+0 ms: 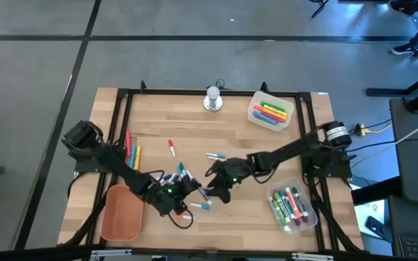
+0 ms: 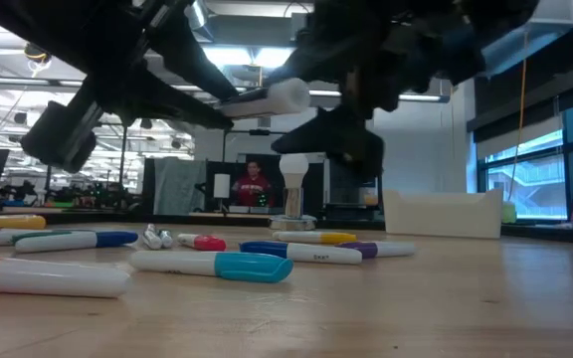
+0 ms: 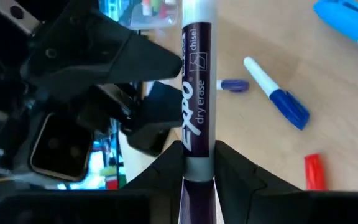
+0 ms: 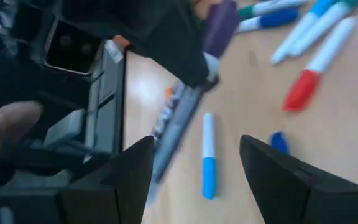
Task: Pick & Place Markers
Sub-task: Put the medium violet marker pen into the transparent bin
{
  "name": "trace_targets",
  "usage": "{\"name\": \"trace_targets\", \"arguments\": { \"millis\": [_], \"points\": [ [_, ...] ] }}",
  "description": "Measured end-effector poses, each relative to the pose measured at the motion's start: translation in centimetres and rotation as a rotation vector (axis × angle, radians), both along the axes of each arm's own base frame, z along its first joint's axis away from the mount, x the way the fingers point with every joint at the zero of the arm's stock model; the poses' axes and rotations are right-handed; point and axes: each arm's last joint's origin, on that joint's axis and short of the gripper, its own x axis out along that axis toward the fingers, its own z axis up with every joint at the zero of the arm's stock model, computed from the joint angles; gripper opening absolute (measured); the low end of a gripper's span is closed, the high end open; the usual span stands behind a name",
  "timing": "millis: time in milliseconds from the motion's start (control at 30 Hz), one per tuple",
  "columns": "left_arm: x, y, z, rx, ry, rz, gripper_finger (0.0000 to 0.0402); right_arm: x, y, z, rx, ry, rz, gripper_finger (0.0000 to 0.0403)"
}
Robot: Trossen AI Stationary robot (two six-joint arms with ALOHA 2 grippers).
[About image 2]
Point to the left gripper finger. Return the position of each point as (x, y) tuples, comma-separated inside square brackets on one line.
[(167, 104), (192, 59)]

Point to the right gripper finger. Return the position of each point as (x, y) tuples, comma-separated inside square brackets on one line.
[(316, 62), (341, 136)]

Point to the red cap fine marker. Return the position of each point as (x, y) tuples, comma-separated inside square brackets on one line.
[(209, 243)]

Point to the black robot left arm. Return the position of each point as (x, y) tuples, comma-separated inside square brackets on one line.
[(43, 30)]

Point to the ceiling light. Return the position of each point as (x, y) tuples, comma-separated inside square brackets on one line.
[(247, 55)]

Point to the white bulb chrome lamp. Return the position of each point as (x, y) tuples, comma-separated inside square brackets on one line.
[(294, 166)]

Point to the grey fabric cover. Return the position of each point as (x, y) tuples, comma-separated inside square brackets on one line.
[(179, 186)]

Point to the person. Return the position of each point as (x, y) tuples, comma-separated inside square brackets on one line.
[(251, 186)]

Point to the yellow cap fine marker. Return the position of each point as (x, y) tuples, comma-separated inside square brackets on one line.
[(311, 237)]

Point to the purple cap fine marker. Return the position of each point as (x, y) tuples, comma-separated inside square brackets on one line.
[(391, 248)]

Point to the translucent plastic container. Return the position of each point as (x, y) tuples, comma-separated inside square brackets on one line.
[(443, 214)]

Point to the window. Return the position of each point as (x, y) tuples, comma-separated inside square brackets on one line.
[(540, 169)]

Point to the green cap fine marker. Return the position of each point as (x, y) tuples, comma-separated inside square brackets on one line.
[(38, 234)]

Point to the green object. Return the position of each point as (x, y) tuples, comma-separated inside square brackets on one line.
[(509, 213)]

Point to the yellow highlighter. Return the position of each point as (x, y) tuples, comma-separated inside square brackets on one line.
[(8, 222)]

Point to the orange cap fine marker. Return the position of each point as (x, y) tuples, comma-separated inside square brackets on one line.
[(57, 278)]

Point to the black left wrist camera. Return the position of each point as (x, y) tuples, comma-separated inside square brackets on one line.
[(60, 136)]

